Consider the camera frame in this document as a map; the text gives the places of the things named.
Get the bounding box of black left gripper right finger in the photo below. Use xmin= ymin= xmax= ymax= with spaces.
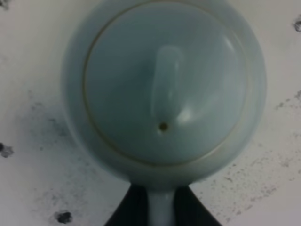
xmin=174 ymin=186 xmax=221 ymax=226

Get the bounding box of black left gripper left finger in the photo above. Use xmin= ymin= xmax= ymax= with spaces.
xmin=104 ymin=185 xmax=148 ymax=226

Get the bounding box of pale blue porcelain teapot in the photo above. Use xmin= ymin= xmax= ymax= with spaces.
xmin=61 ymin=0 xmax=266 ymax=226

